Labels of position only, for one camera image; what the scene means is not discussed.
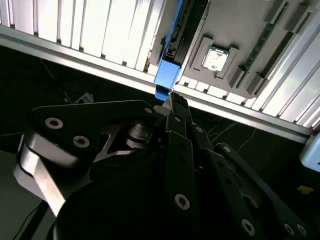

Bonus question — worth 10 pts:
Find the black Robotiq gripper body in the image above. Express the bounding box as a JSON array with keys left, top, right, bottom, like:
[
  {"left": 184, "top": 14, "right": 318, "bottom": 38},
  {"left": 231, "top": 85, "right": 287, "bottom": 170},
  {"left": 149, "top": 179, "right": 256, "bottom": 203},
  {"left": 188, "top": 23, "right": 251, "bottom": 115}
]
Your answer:
[{"left": 53, "top": 119, "right": 251, "bottom": 240}]

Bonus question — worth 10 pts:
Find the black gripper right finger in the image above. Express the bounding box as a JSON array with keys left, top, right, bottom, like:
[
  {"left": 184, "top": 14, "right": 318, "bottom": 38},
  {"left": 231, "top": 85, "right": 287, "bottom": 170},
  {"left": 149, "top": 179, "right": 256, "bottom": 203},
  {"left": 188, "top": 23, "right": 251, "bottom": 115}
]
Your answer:
[{"left": 174, "top": 93, "right": 320, "bottom": 240}]

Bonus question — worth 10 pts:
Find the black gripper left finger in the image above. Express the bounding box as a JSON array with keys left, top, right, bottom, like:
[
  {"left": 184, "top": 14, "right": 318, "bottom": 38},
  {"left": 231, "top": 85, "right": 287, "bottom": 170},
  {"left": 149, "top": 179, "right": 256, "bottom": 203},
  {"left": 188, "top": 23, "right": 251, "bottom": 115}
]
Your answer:
[{"left": 13, "top": 92, "right": 200, "bottom": 220}]

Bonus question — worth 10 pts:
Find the hard disk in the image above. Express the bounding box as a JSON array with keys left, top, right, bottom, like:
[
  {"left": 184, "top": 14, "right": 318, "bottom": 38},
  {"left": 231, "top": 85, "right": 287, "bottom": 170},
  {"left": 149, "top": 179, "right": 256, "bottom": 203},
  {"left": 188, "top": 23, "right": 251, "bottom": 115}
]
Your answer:
[{"left": 153, "top": 0, "right": 210, "bottom": 101}]

